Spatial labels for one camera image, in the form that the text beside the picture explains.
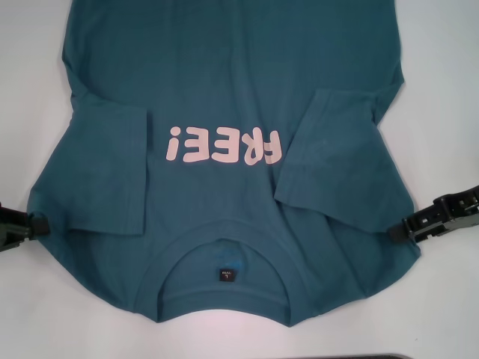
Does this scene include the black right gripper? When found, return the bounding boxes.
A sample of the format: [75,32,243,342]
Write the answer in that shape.
[388,188,479,245]

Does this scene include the teal blue printed t-shirt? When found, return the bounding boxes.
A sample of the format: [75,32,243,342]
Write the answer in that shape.
[28,0,423,328]

